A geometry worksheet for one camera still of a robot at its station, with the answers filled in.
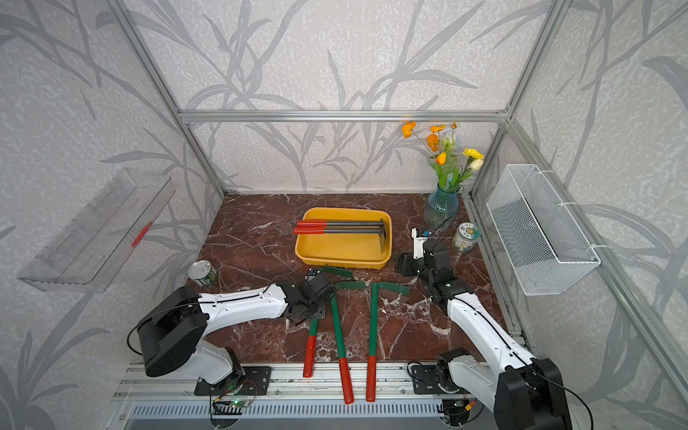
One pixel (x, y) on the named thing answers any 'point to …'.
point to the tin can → (202, 272)
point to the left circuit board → (229, 407)
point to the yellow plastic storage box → (345, 251)
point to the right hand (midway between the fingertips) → (402, 251)
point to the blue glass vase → (442, 208)
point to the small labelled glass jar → (466, 236)
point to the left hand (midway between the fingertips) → (322, 311)
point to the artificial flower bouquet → (451, 169)
